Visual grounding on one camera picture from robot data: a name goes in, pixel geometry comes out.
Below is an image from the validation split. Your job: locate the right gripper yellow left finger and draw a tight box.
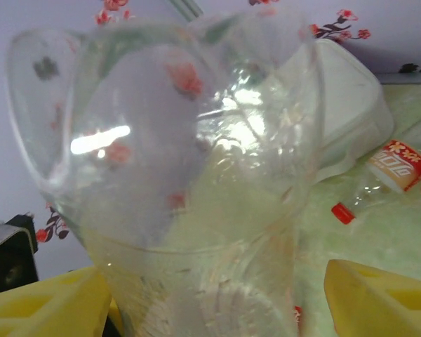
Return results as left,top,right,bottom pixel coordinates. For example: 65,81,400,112
0,266,124,337

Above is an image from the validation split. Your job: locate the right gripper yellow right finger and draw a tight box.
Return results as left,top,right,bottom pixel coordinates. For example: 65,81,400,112
323,258,421,337

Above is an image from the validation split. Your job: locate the clear plastic cup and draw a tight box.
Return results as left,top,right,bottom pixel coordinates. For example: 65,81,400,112
5,10,326,337

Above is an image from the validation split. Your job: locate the clear bottle red beige label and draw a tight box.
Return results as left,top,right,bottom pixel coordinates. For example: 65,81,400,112
331,139,421,225

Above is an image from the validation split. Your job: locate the white plastic lidded box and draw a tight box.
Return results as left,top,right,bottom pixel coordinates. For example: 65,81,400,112
276,37,396,184

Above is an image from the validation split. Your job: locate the aluminium frame corner post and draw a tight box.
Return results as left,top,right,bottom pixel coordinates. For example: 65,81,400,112
166,0,201,20

